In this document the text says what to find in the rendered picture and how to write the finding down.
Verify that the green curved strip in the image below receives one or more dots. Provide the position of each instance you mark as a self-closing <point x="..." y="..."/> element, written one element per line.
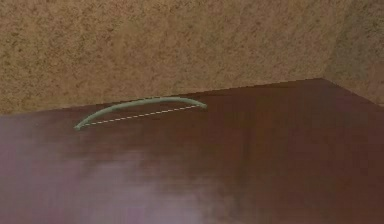
<point x="140" y="102"/>

